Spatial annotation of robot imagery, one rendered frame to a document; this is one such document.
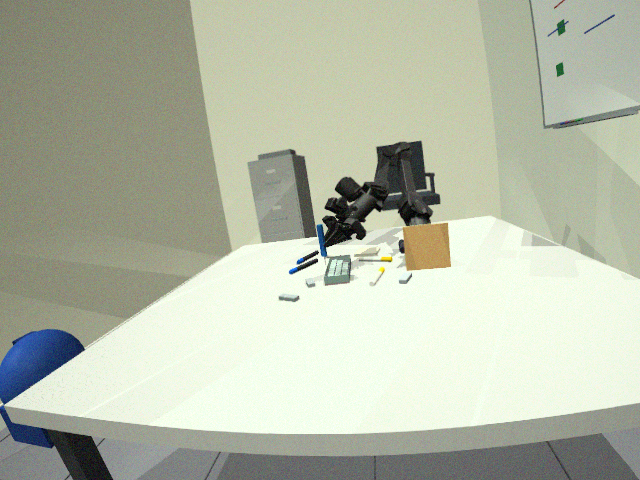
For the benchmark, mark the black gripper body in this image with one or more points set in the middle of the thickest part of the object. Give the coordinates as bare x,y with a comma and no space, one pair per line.
352,223

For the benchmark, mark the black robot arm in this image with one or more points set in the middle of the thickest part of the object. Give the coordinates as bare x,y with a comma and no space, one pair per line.
411,206

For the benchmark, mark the grey keyboard with white letter keys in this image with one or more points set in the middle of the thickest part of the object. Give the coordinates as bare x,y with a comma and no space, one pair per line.
338,270

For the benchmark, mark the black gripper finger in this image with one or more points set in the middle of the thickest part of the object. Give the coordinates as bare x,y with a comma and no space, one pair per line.
338,236
331,229

